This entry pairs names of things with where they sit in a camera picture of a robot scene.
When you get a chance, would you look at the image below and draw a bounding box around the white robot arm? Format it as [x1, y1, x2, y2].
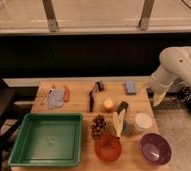
[146, 46, 191, 107]

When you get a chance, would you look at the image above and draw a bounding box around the blue sponge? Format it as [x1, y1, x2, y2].
[125, 81, 136, 95]

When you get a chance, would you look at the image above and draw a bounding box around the yellow-orange fruit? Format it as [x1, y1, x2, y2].
[103, 99, 114, 111]

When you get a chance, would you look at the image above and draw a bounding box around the green plastic tray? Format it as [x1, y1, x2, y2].
[8, 113, 83, 167]

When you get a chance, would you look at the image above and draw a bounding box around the black brush block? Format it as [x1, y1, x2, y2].
[117, 101, 129, 114]

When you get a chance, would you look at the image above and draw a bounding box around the purple grape bunch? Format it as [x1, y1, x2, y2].
[91, 115, 106, 140]

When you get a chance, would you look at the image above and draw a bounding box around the blue-grey towel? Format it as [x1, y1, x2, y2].
[48, 89, 65, 108]

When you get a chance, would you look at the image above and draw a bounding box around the orange plastic bowl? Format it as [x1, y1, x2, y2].
[94, 134, 122, 162]

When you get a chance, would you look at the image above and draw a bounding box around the purple plastic bowl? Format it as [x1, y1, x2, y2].
[140, 133, 172, 166]

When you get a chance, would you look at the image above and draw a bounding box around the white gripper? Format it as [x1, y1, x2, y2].
[147, 76, 171, 107]

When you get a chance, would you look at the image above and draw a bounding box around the white round lidded container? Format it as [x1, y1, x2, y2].
[134, 113, 152, 132]

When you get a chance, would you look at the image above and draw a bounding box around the orange carrot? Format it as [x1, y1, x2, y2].
[64, 86, 70, 102]

